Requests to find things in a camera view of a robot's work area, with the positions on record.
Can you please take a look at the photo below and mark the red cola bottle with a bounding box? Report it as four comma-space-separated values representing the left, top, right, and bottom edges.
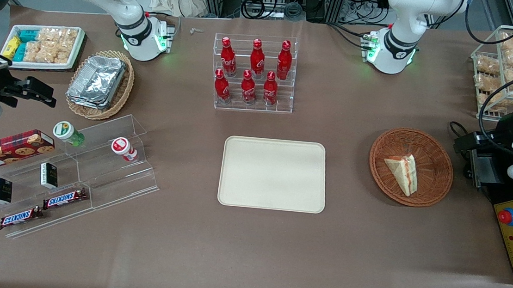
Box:
218, 37, 240, 78
239, 69, 259, 106
261, 70, 280, 107
248, 38, 268, 80
212, 68, 234, 105
275, 39, 294, 81

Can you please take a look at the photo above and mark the clear rice cracker bag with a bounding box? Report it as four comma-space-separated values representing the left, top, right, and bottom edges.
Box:
37, 26, 79, 47
38, 42, 74, 66
23, 40, 43, 64

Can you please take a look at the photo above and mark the red tartan cookie box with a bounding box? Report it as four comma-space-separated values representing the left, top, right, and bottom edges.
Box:
0, 126, 57, 179

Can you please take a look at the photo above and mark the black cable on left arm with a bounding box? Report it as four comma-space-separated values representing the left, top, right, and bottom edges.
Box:
453, 0, 513, 145

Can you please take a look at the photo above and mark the small black white box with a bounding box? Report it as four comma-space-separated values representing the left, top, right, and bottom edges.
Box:
38, 161, 61, 190
0, 177, 14, 206

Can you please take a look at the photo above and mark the red white drink bottle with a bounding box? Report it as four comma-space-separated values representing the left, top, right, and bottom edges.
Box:
109, 136, 140, 163

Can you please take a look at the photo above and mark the triangle sandwich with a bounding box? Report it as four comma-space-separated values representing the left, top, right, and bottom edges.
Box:
381, 152, 421, 198

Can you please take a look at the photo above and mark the light oval wicker basket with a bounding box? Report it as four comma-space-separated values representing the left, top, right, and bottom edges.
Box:
64, 46, 138, 124

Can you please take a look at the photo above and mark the clear acrylic bottle rack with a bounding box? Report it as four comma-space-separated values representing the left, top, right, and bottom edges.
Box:
208, 31, 300, 116

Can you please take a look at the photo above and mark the stack of foil trays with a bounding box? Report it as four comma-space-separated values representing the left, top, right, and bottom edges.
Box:
65, 53, 128, 112

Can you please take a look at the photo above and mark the black countertop machine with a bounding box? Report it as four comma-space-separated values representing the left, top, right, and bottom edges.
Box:
459, 144, 513, 218

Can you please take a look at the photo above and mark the red emergency stop button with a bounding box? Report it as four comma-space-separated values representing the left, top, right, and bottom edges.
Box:
497, 208, 513, 227

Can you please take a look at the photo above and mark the green capped drink bottle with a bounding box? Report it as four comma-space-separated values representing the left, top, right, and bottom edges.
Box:
51, 120, 87, 148

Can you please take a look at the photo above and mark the beige rectangular tray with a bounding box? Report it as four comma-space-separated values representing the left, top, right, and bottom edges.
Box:
217, 135, 331, 215

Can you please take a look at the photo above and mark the brown round wicker basket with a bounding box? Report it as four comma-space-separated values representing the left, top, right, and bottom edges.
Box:
365, 124, 457, 211

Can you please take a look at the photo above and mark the clear acrylic stepped shelf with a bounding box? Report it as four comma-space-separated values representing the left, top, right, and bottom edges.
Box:
0, 103, 166, 252

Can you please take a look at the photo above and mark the black machine power cable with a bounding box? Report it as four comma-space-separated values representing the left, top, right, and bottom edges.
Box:
444, 121, 475, 180

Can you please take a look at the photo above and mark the snickers chocolate bar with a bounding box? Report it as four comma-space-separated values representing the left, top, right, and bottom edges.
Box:
41, 184, 89, 214
0, 202, 45, 235

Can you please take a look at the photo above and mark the white snack tray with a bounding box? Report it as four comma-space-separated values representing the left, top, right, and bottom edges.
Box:
0, 20, 87, 75

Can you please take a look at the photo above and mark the yellow snack packet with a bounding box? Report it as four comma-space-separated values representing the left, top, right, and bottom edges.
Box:
3, 34, 22, 60

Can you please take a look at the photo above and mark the teal snack packet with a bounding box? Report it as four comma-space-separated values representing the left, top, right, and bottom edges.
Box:
18, 28, 40, 45
12, 42, 28, 63

